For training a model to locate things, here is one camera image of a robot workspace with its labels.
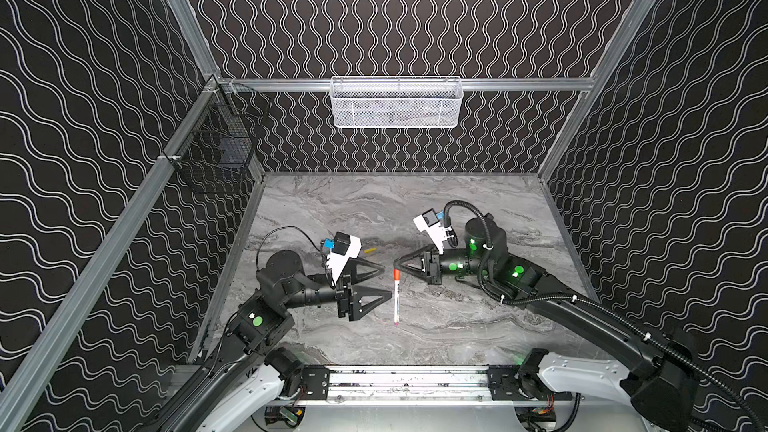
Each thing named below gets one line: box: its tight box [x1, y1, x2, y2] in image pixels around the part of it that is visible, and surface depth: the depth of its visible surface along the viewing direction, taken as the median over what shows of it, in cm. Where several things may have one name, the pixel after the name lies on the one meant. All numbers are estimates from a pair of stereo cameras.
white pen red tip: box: [394, 279, 400, 327], surface depth 65 cm
